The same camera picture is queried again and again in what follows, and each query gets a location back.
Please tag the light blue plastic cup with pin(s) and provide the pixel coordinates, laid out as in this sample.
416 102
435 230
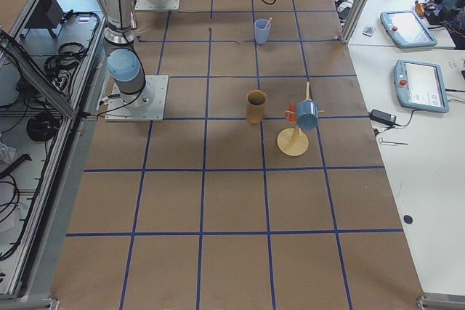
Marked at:
260 34

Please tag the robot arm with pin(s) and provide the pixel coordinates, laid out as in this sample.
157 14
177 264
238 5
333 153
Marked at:
123 63

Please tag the blue mug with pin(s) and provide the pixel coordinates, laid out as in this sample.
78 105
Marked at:
306 114

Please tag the upper teach pendant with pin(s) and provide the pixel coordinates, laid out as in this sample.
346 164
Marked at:
406 29

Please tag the teach pendant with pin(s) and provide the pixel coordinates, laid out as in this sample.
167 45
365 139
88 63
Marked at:
406 29
419 85

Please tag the orange mug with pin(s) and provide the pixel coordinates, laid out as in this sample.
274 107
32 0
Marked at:
290 113

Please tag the wooden mug tree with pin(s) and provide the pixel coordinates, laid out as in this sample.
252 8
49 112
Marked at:
293 141

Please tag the black power brick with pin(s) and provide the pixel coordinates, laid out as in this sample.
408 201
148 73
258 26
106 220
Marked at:
382 117

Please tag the lower teach pendant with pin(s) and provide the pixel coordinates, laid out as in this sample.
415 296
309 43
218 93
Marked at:
419 85

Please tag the allen key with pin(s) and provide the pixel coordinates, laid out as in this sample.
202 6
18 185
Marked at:
391 143

